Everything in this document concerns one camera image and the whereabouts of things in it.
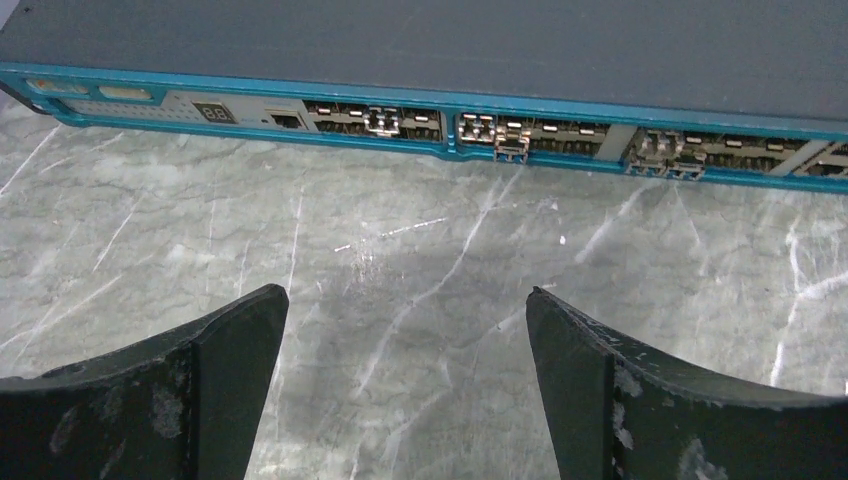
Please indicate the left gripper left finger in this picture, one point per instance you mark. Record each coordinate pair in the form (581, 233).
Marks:
(183, 404)

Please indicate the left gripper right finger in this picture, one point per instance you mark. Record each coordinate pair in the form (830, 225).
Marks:
(618, 408)

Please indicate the dark network switch box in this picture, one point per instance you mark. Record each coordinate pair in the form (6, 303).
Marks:
(734, 92)

